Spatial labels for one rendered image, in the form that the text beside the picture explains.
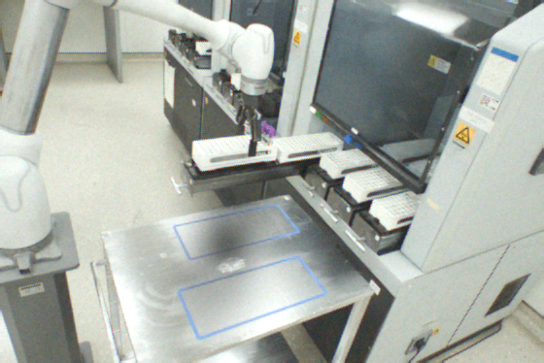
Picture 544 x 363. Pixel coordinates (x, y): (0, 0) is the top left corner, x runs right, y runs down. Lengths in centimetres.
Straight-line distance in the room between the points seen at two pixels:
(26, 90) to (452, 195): 120
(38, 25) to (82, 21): 357
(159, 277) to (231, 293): 18
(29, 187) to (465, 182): 114
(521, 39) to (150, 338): 105
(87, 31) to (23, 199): 376
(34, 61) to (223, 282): 76
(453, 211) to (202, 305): 73
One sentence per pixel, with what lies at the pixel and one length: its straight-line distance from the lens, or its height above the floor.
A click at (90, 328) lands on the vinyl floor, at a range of 203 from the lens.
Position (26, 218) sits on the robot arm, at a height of 85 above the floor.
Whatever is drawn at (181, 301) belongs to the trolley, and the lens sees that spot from 101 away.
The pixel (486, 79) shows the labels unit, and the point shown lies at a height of 134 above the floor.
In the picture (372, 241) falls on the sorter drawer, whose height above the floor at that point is 77.
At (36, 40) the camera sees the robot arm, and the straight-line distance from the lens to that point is 127.
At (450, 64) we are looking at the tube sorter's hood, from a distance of 120.
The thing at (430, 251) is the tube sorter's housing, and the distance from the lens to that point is 134.
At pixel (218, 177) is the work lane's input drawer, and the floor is 80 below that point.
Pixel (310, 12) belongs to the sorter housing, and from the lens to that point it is 171.
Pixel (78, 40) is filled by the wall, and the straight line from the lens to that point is 488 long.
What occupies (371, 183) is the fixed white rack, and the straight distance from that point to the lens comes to 147.
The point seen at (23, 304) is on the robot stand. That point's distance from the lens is 143.
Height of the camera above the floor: 160
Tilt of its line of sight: 33 degrees down
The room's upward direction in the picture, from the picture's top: 10 degrees clockwise
